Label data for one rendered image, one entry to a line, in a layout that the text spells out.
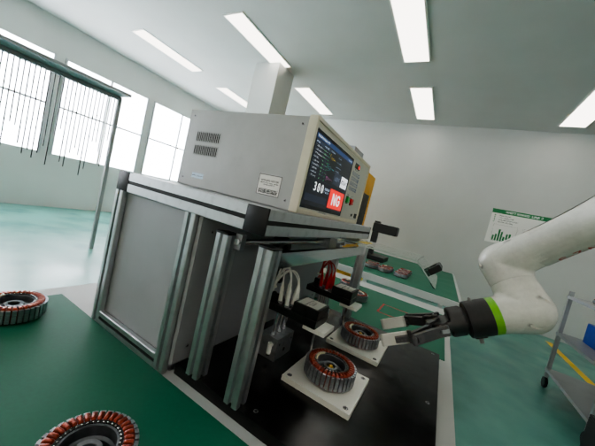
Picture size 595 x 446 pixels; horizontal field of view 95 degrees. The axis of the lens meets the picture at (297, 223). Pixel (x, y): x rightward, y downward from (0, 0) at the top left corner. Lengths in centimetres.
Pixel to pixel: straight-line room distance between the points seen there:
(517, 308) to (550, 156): 550
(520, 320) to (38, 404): 94
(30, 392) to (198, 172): 52
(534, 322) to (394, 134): 572
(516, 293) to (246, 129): 76
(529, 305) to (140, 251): 90
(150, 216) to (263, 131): 31
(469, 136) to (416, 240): 215
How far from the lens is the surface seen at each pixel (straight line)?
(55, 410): 61
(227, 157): 71
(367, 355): 84
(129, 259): 74
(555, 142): 634
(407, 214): 596
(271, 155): 63
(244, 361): 52
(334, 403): 62
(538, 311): 86
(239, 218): 47
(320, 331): 63
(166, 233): 63
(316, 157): 60
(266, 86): 502
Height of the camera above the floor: 113
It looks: 4 degrees down
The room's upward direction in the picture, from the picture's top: 14 degrees clockwise
